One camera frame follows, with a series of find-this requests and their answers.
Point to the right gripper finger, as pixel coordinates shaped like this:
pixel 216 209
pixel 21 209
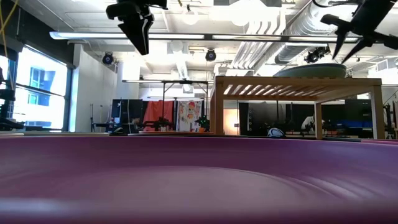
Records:
pixel 359 46
pixel 339 40

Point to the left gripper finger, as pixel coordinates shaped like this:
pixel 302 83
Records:
pixel 148 25
pixel 135 34

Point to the pale green plate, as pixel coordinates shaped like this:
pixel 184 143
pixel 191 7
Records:
pixel 311 71

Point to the purple plate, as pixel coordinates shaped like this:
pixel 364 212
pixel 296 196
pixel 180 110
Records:
pixel 199 180

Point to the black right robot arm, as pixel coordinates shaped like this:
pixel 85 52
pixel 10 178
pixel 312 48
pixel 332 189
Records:
pixel 392 121

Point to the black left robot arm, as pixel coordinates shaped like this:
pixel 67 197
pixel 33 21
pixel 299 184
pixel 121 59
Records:
pixel 6 95

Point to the wooden slatted shelf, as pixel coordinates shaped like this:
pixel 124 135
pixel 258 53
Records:
pixel 295 82

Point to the black ceiling spot lamp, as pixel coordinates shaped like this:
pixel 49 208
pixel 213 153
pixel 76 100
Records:
pixel 312 56
pixel 107 59
pixel 210 56

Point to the long ceiling light bar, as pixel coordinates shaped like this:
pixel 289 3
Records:
pixel 93 35
pixel 248 37

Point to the black panel screen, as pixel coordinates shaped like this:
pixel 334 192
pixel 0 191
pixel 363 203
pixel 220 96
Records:
pixel 130 109

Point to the orange hanging cloth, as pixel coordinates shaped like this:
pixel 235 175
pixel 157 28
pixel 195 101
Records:
pixel 155 110

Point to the person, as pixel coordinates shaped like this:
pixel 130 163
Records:
pixel 311 123

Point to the floral hanging cloth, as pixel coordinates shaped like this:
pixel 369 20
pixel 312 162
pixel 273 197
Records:
pixel 188 112

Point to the black panel with white dots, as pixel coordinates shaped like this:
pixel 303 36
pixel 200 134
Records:
pixel 258 115

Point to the black robot with green lights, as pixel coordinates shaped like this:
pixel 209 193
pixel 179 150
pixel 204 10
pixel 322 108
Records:
pixel 203 121

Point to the large window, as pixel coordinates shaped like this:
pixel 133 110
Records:
pixel 40 102

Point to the orange glowing panel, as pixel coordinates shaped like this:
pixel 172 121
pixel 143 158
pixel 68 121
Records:
pixel 231 123

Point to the silver corrugated air duct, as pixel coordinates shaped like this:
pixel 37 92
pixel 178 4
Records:
pixel 308 21

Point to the black tripod frame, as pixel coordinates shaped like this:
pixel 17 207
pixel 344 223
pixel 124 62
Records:
pixel 163 93

